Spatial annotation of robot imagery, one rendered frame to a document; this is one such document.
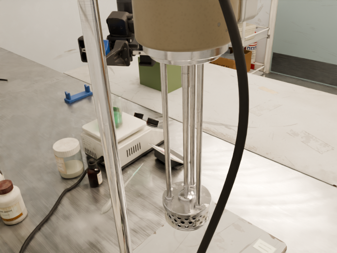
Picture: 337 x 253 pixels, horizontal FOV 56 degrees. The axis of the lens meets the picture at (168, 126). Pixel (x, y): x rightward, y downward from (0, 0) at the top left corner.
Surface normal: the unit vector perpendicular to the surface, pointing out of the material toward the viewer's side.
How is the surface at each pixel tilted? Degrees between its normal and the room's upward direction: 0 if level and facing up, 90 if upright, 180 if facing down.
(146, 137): 90
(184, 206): 0
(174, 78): 90
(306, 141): 0
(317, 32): 90
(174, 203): 0
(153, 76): 90
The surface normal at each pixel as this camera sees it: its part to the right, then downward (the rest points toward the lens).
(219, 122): -0.04, -0.86
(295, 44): -0.69, 0.39
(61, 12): 0.73, 0.32
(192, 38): 0.07, 0.50
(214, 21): 0.49, 0.43
